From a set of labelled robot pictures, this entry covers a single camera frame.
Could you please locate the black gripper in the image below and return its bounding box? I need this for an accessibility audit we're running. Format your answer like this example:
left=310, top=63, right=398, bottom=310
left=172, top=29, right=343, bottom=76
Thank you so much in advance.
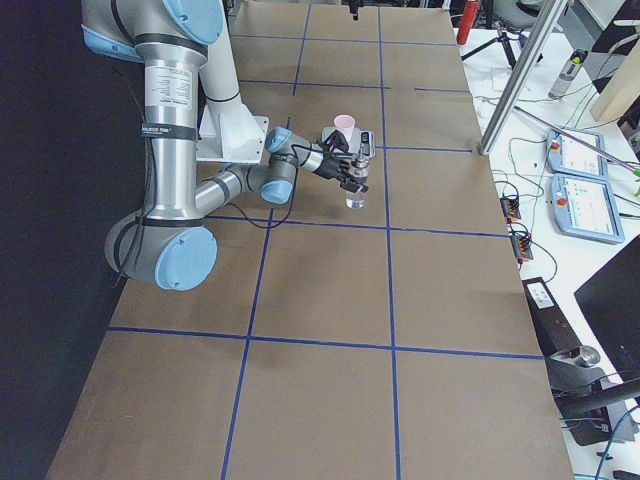
left=315, top=153, right=370, bottom=193

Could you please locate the clear glass sauce bottle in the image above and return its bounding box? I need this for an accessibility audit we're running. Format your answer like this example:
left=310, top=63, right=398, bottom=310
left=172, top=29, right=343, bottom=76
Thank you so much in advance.
left=344, top=154, right=369, bottom=209

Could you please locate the pink plastic cup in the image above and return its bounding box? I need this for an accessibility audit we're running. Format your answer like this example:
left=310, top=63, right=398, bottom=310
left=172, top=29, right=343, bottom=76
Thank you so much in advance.
left=334, top=114, right=356, bottom=145

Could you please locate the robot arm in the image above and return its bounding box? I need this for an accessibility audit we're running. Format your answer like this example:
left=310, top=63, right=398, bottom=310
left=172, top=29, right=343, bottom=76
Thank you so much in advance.
left=82, top=1, right=375, bottom=291

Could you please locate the silver electronic kitchen scale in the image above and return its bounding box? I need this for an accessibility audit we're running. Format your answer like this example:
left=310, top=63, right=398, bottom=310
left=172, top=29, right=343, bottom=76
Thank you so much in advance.
left=348, top=127, right=376, bottom=159

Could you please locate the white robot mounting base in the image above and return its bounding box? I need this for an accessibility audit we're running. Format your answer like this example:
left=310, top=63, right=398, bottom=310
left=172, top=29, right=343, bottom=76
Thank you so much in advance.
left=195, top=29, right=271, bottom=166

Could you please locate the brown paper table cover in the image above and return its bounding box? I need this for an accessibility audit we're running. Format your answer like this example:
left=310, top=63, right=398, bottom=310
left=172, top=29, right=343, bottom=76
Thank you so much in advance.
left=48, top=2, right=573, bottom=479

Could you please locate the black orange power strip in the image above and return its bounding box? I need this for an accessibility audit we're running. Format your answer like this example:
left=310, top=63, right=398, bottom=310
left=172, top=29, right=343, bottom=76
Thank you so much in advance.
left=499, top=195, right=533, bottom=265

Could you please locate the red cylinder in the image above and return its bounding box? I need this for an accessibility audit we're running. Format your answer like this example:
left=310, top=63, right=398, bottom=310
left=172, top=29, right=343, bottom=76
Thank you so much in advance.
left=456, top=0, right=481, bottom=45

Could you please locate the black tripod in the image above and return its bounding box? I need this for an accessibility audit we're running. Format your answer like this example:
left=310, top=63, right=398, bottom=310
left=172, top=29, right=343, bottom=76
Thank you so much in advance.
left=461, top=24, right=529, bottom=69

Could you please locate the upper blue teach pendant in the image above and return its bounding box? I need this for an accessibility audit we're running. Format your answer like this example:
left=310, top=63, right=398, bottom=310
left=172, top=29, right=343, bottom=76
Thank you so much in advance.
left=546, top=129, right=608, bottom=179

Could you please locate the blue teach pendant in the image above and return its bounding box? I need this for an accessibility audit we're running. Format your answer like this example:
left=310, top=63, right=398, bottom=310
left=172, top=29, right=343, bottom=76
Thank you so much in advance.
left=550, top=174, right=625, bottom=244
left=546, top=129, right=608, bottom=179

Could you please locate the lower blue teach pendant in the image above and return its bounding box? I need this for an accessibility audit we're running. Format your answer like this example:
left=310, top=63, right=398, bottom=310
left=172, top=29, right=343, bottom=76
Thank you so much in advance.
left=550, top=174, right=625, bottom=244

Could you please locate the clear water bottle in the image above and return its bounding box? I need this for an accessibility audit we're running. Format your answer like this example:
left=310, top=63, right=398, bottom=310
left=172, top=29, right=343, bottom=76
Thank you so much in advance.
left=548, top=49, right=589, bottom=99

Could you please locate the metal reacher grabber tool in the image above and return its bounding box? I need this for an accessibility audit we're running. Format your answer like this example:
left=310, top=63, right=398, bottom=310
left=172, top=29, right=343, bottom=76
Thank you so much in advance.
left=513, top=105, right=639, bottom=183

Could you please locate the black monitor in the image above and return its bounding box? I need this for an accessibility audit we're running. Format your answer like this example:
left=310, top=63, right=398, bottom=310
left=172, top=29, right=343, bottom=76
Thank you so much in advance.
left=574, top=238, right=639, bottom=380

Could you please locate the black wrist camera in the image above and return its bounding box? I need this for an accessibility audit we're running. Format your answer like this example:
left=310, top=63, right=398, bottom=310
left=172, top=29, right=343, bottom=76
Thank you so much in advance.
left=321, top=130, right=350, bottom=153

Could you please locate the aluminium frame post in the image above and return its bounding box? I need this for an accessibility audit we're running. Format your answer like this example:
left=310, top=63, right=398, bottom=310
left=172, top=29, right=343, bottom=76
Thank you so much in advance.
left=478, top=0, right=573, bottom=155

